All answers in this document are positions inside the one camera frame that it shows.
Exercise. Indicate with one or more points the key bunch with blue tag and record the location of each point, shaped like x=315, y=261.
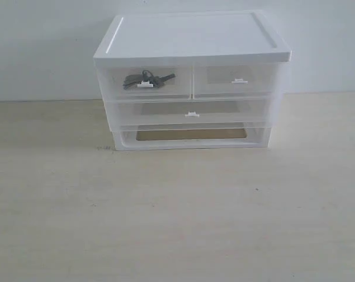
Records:
x=146, y=80

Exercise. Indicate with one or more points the clear wide middle drawer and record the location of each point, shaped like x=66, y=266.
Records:
x=189, y=112

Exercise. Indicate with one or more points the white plastic drawer cabinet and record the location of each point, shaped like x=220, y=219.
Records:
x=194, y=40

